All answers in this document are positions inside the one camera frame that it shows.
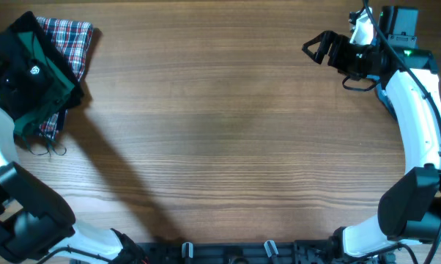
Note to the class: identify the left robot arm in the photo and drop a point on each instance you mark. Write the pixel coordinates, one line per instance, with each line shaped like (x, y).
(36, 223)

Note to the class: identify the blue denim cloth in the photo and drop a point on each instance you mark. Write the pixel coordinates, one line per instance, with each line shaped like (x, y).
(383, 98)

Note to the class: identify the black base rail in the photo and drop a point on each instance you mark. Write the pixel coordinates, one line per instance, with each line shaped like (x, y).
(297, 252)

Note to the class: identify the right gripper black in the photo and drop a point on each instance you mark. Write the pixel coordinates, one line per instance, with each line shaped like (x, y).
(340, 43)

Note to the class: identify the black shirt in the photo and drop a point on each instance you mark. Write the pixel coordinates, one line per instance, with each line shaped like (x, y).
(23, 78)

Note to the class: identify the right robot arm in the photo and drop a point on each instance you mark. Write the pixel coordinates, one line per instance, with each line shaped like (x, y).
(384, 50)

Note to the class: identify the black folded garment under green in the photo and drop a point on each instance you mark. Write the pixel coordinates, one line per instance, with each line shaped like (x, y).
(28, 23)

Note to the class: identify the green folded cloth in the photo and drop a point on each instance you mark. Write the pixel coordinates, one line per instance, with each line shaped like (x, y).
(53, 99)

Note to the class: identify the plaid red blue shirt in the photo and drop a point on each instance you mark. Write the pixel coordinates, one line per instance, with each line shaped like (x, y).
(72, 40)

